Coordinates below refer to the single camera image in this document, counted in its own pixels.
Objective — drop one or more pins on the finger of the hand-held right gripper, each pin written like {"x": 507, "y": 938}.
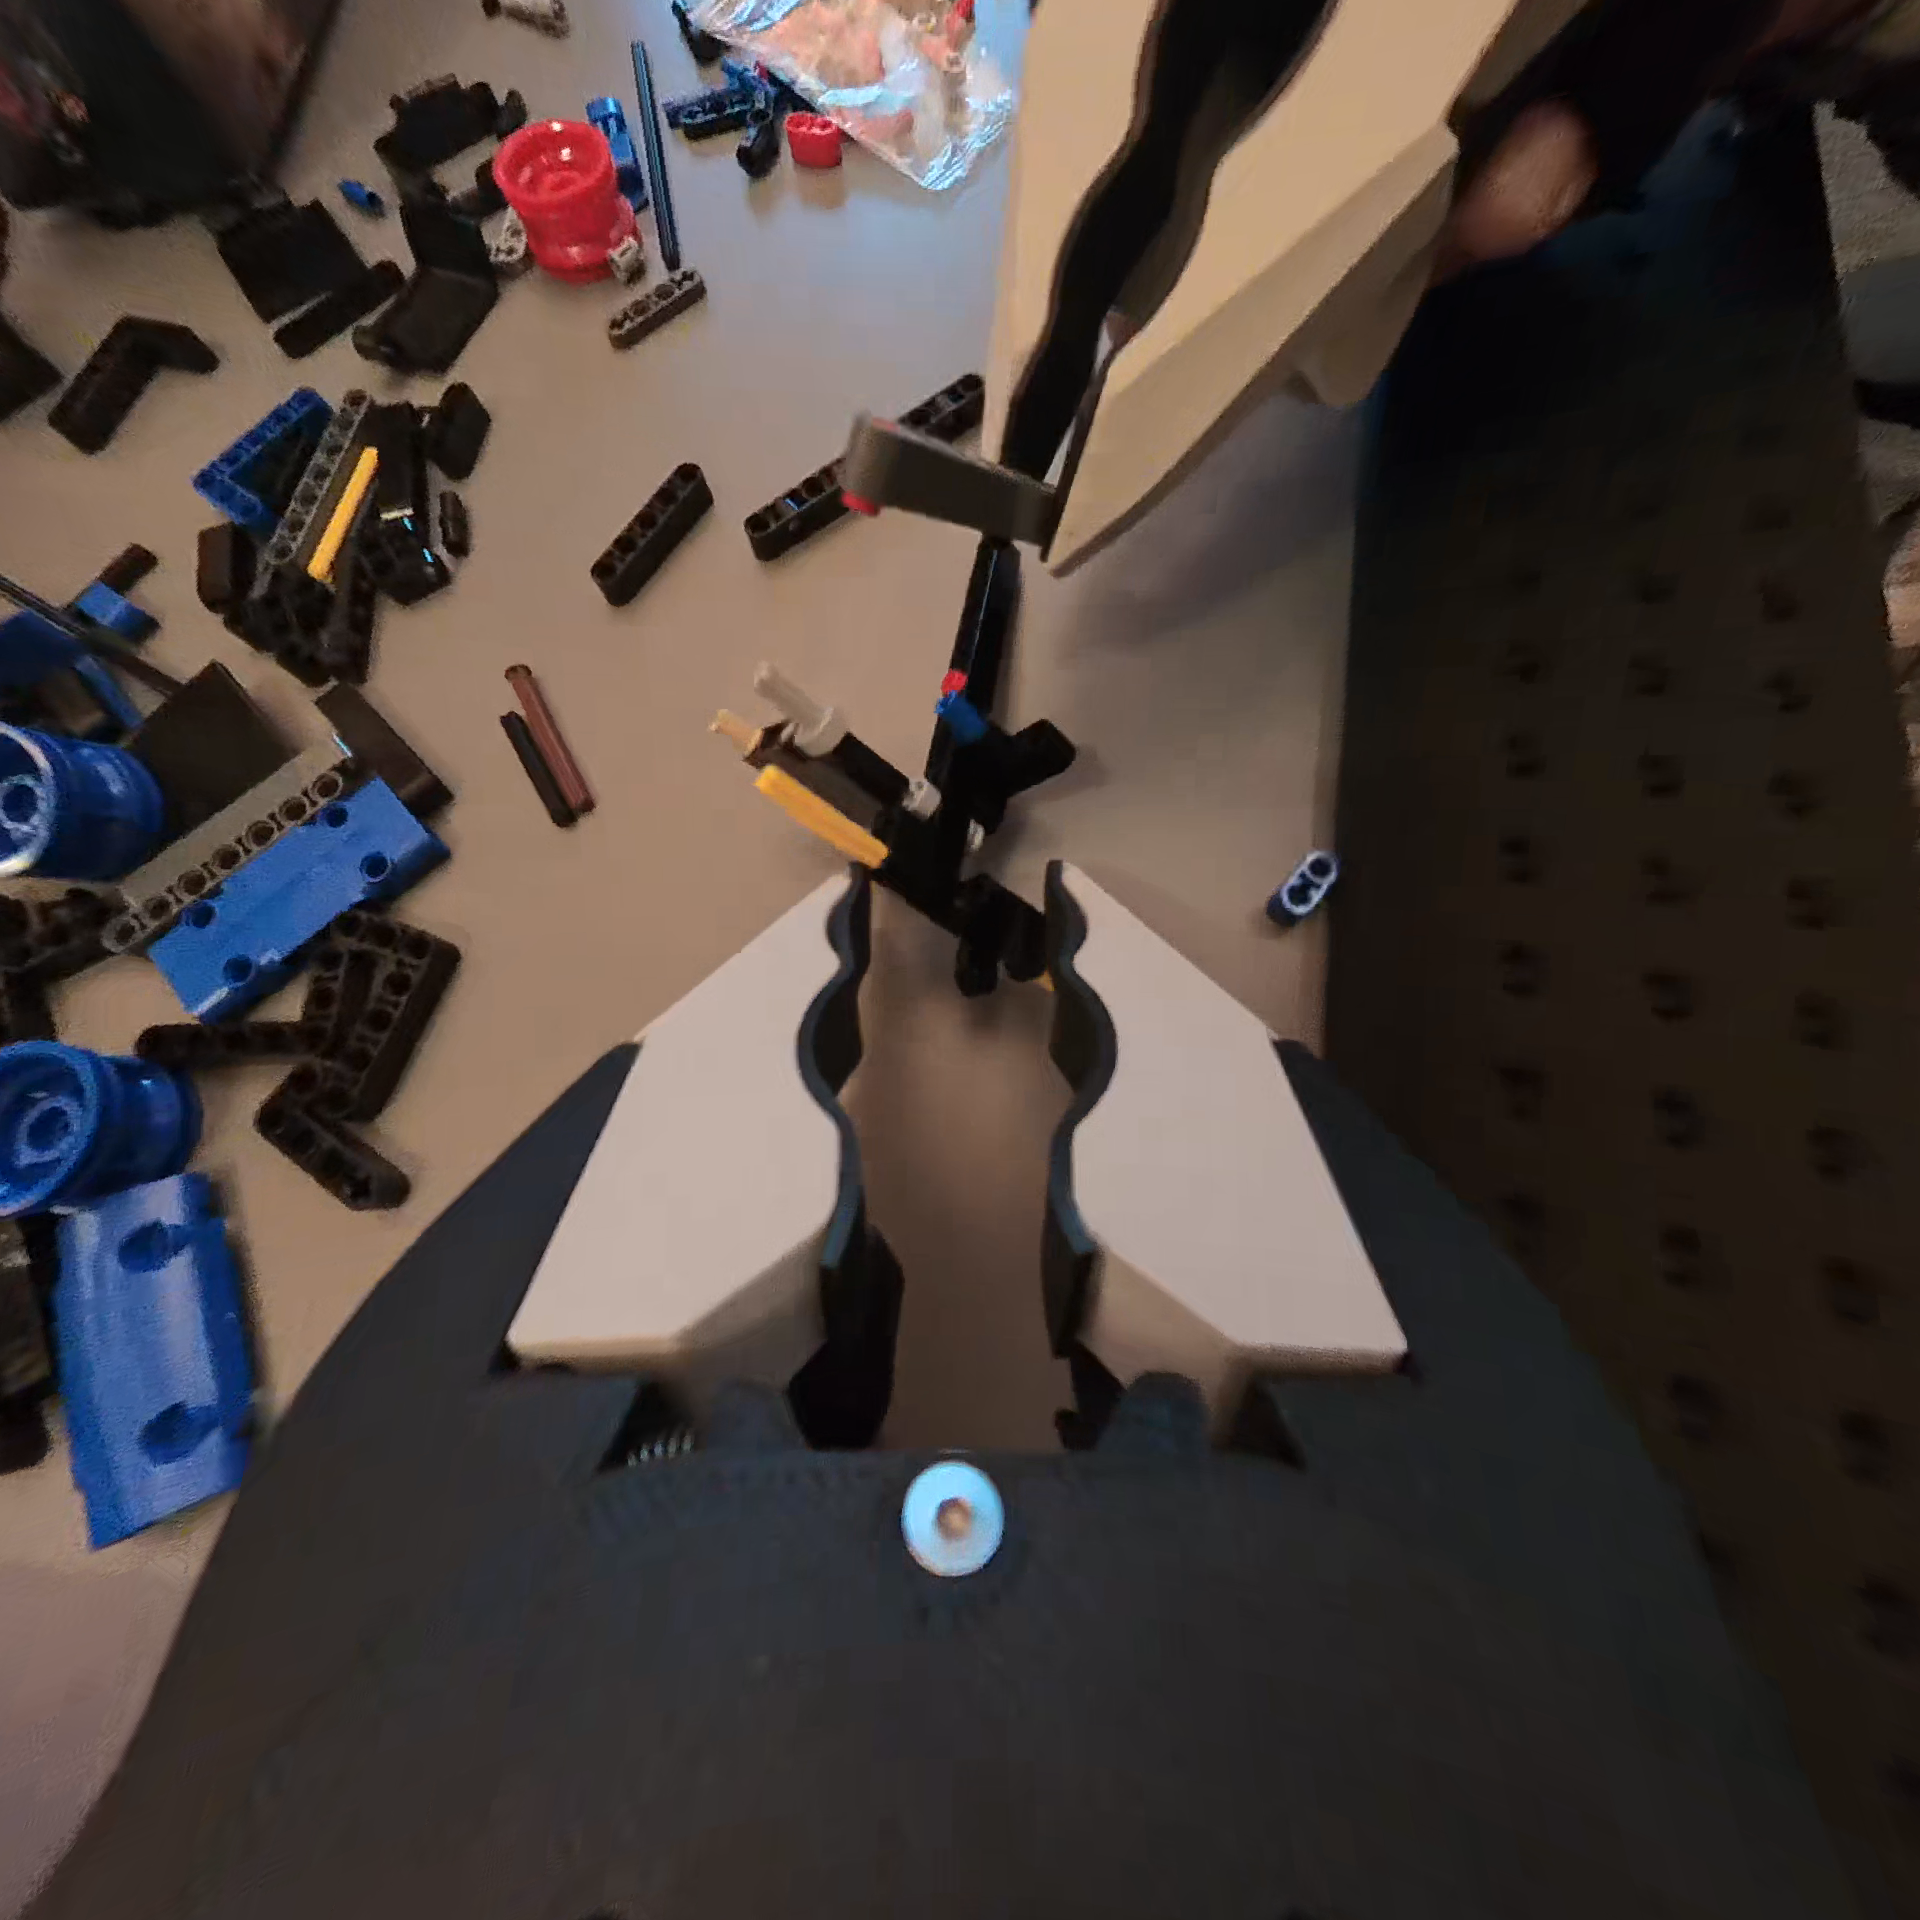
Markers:
{"x": 1050, "y": 148}
{"x": 1337, "y": 181}

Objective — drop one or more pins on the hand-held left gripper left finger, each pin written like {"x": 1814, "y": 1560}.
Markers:
{"x": 692, "y": 1201}

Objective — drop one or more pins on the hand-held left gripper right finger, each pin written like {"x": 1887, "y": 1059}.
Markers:
{"x": 1230, "y": 1201}

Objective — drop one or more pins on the grey thin toy beam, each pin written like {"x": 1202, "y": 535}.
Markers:
{"x": 946, "y": 481}

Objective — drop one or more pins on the black toy brick assembly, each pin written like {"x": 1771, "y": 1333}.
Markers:
{"x": 932, "y": 839}

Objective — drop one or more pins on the black toy beam with pins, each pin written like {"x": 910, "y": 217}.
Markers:
{"x": 804, "y": 509}

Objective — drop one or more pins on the person's right hand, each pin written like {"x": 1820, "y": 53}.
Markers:
{"x": 1517, "y": 181}

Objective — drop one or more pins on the clear plastic parts bag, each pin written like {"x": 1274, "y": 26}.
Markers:
{"x": 885, "y": 90}

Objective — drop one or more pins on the small red connector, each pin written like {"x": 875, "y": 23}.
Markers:
{"x": 812, "y": 138}

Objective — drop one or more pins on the small blue connector brick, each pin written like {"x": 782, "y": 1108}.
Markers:
{"x": 1301, "y": 887}

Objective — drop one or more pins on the black and blue pin cluster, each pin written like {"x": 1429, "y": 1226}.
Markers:
{"x": 729, "y": 112}

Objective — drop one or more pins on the long dark toy axle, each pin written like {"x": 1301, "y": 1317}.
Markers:
{"x": 657, "y": 157}

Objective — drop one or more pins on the short grey toy beam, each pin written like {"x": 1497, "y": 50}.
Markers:
{"x": 657, "y": 307}

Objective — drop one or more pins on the blue flat toy panel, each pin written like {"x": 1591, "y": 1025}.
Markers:
{"x": 300, "y": 900}

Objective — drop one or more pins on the red toy wheel hub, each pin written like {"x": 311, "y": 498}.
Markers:
{"x": 559, "y": 194}

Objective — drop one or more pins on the black dimpled mat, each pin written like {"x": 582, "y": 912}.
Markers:
{"x": 1652, "y": 900}

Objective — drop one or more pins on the white and black connector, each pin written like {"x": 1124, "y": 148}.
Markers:
{"x": 525, "y": 13}

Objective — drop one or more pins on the black studded toy beam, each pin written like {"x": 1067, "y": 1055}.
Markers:
{"x": 383, "y": 751}

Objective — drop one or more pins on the short black toy beam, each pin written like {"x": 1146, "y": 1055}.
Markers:
{"x": 650, "y": 532}

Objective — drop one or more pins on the blue curved toy panel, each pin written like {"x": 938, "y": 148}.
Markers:
{"x": 149, "y": 1348}

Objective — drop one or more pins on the grey studded toy beam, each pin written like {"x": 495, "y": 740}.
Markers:
{"x": 225, "y": 861}

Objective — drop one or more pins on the black connector cluster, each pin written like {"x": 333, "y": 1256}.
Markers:
{"x": 443, "y": 128}

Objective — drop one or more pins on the black panel with tab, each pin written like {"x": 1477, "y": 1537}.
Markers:
{"x": 435, "y": 307}

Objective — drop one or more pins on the dark triangular toy panel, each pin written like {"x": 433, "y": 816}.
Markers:
{"x": 212, "y": 743}

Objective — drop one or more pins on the pile of black toy beams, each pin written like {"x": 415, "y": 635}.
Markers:
{"x": 324, "y": 616}

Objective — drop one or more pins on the yellow toy axle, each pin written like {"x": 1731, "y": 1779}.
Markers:
{"x": 346, "y": 509}

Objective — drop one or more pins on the black square toy panel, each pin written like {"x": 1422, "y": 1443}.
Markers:
{"x": 284, "y": 255}

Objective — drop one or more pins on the blue axle connector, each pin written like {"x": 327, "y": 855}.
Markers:
{"x": 118, "y": 616}

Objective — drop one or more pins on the thin black toy axle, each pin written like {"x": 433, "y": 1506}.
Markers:
{"x": 91, "y": 628}

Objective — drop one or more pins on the blue angled toy beam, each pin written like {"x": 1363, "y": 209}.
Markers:
{"x": 249, "y": 464}

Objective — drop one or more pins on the toy truck set box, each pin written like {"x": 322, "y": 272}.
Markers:
{"x": 135, "y": 90}

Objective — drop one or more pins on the black angled toy beam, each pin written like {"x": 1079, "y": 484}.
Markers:
{"x": 121, "y": 381}
{"x": 23, "y": 369}

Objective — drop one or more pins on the black angled toy frame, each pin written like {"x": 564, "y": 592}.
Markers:
{"x": 377, "y": 991}

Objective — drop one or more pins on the black and blue frame assembly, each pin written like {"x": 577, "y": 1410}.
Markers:
{"x": 61, "y": 682}

